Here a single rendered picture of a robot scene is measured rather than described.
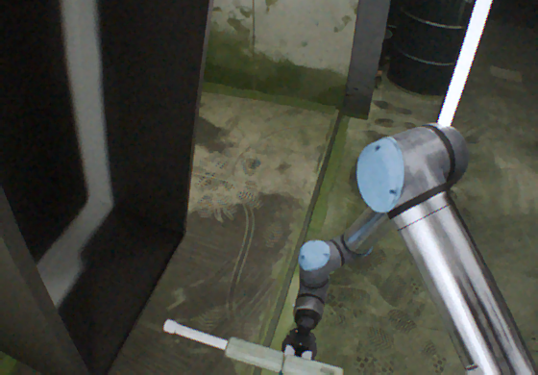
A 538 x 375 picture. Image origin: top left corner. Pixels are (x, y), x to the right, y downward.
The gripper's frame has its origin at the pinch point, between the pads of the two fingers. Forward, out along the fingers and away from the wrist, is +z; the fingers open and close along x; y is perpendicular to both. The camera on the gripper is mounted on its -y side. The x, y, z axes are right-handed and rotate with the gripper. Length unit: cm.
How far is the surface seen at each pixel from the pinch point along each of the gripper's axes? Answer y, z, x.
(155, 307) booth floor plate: 46, -33, 60
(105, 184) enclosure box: -12, -37, 77
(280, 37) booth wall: -21, -197, 55
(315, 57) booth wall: -13, -198, 30
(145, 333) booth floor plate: 48, -21, 59
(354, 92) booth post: 6, -200, 1
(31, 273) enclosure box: -57, 27, 38
